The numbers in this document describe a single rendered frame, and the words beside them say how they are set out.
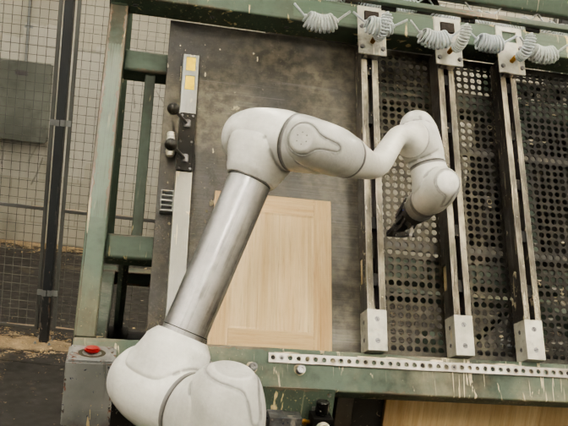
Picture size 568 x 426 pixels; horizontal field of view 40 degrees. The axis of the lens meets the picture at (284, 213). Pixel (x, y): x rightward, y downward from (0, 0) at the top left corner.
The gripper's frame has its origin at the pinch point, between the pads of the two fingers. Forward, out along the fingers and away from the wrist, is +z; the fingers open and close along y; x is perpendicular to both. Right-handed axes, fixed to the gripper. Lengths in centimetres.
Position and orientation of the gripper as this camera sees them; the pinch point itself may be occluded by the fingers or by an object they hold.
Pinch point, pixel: (394, 231)
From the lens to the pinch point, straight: 246.4
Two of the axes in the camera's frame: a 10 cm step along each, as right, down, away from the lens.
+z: -2.1, 3.5, 9.1
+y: 0.1, -9.3, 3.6
